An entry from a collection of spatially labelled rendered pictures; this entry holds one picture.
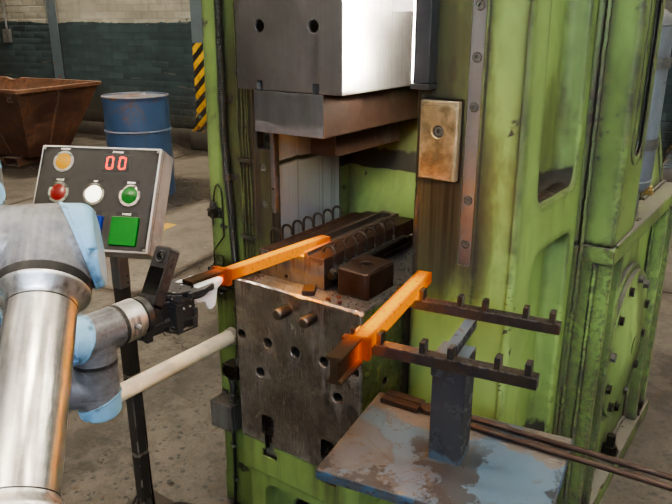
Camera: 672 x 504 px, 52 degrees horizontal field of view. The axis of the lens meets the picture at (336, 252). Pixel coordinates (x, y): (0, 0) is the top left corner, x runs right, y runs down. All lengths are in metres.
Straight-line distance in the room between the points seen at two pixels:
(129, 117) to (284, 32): 4.67
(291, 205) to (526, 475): 0.97
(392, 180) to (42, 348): 1.34
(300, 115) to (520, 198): 0.51
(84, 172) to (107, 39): 7.93
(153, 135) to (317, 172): 4.34
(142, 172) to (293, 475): 0.87
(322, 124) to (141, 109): 4.71
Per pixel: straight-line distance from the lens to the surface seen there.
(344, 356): 1.03
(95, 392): 1.28
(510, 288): 1.55
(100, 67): 9.95
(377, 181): 2.04
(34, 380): 0.85
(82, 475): 2.69
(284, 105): 1.58
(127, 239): 1.82
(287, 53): 1.57
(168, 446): 2.76
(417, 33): 1.50
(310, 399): 1.70
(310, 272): 1.63
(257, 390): 1.81
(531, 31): 1.45
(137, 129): 6.19
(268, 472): 1.93
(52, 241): 0.93
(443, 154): 1.51
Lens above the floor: 1.52
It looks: 19 degrees down
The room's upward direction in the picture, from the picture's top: straight up
